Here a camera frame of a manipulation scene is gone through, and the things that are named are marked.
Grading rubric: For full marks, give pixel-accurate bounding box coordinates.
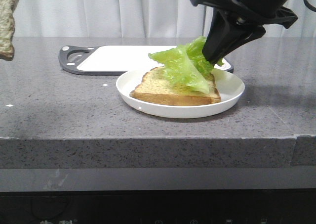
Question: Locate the toasted bread slice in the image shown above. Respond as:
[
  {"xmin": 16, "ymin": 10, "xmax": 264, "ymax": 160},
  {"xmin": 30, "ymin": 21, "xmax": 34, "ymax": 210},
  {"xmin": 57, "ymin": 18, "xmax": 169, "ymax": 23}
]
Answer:
[
  {"xmin": 129, "ymin": 67, "xmax": 221, "ymax": 106},
  {"xmin": 0, "ymin": 0, "xmax": 19, "ymax": 61}
]

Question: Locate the white pleated curtain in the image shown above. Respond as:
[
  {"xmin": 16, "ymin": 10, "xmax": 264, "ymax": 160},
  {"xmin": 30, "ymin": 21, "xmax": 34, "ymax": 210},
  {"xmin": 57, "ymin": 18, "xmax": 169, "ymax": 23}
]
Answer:
[{"xmin": 9, "ymin": 0, "xmax": 316, "ymax": 39}]

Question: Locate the black appliance front panel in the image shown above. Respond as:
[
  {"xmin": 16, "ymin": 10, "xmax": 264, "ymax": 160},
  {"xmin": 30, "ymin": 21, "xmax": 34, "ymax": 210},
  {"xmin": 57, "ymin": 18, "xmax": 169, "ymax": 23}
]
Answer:
[{"xmin": 0, "ymin": 189, "xmax": 316, "ymax": 224}]

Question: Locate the white cutting board black rim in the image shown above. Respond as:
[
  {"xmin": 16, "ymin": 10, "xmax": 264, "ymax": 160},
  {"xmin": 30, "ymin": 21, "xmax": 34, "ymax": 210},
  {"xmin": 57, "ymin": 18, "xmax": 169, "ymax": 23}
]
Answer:
[{"xmin": 58, "ymin": 45, "xmax": 235, "ymax": 76}]

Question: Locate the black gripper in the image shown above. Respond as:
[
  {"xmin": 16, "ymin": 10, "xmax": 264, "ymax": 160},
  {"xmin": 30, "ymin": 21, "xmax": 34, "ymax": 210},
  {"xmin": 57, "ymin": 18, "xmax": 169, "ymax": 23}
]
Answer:
[{"xmin": 190, "ymin": 0, "xmax": 298, "ymax": 64}]

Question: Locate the green lettuce leaf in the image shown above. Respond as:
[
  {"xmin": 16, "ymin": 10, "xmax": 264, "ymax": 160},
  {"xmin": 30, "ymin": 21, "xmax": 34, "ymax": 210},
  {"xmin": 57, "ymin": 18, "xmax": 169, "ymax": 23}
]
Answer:
[{"xmin": 148, "ymin": 36, "xmax": 224, "ymax": 94}]

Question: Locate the white round plate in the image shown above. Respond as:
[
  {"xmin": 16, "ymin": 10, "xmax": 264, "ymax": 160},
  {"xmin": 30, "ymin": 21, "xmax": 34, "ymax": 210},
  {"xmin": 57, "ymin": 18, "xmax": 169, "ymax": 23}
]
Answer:
[{"xmin": 116, "ymin": 69, "xmax": 245, "ymax": 119}]

